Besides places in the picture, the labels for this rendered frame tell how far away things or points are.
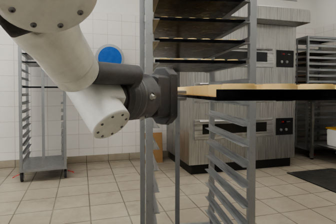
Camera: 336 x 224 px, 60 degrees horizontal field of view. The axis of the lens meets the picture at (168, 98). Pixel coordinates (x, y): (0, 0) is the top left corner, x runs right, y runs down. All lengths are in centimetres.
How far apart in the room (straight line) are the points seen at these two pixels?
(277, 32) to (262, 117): 111
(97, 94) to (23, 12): 23
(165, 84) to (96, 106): 19
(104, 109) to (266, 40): 362
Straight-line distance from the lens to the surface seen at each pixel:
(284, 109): 410
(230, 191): 158
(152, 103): 53
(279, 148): 412
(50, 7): 26
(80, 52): 36
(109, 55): 411
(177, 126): 187
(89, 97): 45
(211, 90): 47
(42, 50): 33
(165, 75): 60
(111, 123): 45
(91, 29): 430
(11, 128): 433
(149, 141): 122
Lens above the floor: 101
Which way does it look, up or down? 2 degrees down
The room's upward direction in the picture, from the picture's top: straight up
